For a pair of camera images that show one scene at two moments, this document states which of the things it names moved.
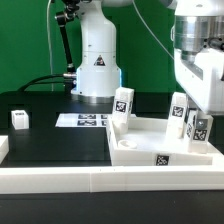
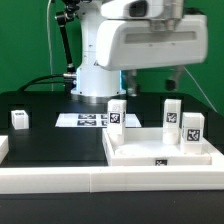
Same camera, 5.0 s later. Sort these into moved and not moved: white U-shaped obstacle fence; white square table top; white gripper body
Moved: white square table top; white gripper body
Not moved: white U-shaped obstacle fence
